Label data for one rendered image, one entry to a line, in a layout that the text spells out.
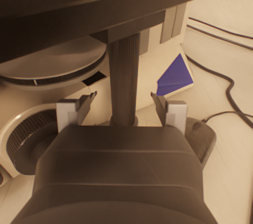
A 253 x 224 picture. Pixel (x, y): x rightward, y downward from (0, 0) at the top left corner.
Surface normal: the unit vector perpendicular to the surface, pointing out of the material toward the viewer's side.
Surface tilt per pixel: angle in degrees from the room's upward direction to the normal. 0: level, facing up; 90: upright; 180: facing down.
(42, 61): 0
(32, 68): 0
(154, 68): 49
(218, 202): 0
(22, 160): 90
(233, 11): 90
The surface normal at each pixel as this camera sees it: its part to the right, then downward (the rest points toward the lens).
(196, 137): 0.23, -0.75
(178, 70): 0.52, -0.13
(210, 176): 0.01, -0.75
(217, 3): -0.72, 0.46
